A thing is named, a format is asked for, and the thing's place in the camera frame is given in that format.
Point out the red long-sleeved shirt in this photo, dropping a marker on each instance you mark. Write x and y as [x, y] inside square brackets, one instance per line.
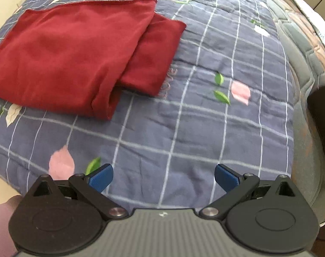
[71, 56]

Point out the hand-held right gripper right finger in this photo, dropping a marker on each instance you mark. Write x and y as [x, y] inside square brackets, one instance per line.
[226, 178]

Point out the black bag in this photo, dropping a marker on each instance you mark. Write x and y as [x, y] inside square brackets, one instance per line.
[322, 117]

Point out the grey quilted mattress pad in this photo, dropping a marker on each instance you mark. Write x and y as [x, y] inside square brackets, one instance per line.
[304, 67]

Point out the blue checked floral quilt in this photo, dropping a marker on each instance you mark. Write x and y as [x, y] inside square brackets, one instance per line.
[191, 128]

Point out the white patterned cloth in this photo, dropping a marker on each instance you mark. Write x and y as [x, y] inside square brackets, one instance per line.
[316, 18]

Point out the pink clothing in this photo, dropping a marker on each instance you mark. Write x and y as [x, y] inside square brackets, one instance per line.
[2, 225]

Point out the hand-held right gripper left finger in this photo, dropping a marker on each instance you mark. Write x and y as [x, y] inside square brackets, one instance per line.
[102, 178]

